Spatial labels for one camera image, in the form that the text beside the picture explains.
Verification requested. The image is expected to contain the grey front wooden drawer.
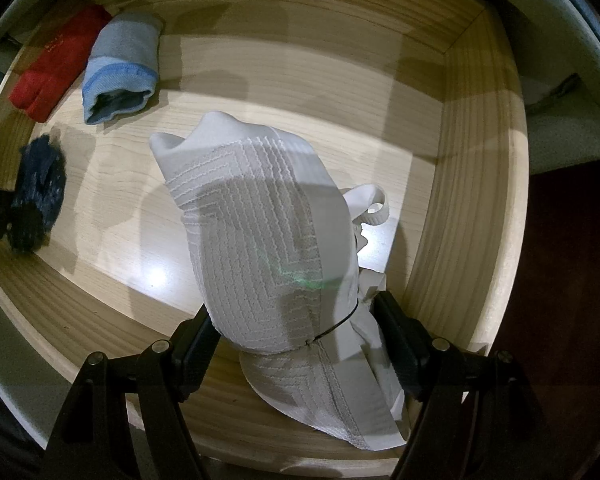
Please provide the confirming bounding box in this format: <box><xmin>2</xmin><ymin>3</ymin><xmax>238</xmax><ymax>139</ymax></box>
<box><xmin>0</xmin><ymin>0</ymin><xmax>531</xmax><ymax>461</ymax></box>

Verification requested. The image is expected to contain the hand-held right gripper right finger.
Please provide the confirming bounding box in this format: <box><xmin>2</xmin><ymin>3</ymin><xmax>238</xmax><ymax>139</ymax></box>
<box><xmin>372</xmin><ymin>290</ymin><xmax>561</xmax><ymax>480</ymax></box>

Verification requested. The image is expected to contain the navy dotted cloth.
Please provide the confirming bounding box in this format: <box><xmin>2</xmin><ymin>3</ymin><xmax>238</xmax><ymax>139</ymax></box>
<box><xmin>10</xmin><ymin>132</ymin><xmax>68</xmax><ymax>251</ymax></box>

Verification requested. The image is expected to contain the red sock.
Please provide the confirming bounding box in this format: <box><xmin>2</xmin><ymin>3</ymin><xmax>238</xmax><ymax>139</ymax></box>
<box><xmin>8</xmin><ymin>4</ymin><xmax>112</xmax><ymax>123</ymax></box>

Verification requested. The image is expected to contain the light blue sock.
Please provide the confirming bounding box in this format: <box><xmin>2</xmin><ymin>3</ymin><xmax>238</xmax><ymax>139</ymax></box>
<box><xmin>81</xmin><ymin>12</ymin><xmax>163</xmax><ymax>126</ymax></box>

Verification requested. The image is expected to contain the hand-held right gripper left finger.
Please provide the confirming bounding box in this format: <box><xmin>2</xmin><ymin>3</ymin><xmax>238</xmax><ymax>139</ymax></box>
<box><xmin>45</xmin><ymin>304</ymin><xmax>222</xmax><ymax>480</ymax></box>

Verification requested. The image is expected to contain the white textured sock pair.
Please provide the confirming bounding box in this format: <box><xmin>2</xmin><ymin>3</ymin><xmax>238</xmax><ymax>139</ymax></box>
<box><xmin>149</xmin><ymin>110</ymin><xmax>408</xmax><ymax>452</ymax></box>

